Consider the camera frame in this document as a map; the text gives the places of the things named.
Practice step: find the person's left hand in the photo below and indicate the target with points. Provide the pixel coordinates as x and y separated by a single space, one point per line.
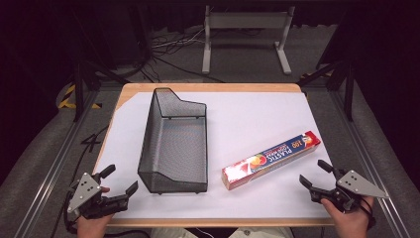
94 228

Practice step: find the person's right hand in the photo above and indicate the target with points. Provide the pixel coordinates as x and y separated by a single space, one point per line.
350 223

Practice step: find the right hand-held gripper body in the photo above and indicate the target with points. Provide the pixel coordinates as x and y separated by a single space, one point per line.
355 185

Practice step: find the long plastic wrap box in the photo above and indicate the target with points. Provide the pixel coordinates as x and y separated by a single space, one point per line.
270 160

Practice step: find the white paper sheet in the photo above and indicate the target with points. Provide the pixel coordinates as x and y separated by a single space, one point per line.
244 115

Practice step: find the black metal stand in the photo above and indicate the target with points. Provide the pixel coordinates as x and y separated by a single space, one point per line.
348 92
78 89

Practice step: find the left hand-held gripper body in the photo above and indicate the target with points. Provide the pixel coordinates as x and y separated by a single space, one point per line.
86 191

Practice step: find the aluminium rail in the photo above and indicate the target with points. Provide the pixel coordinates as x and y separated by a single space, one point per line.
56 165
369 158

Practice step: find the yellow black striped tape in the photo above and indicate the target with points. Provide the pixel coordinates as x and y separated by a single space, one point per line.
67 95

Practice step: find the grey metal stand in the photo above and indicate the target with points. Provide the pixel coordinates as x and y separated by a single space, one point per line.
246 20

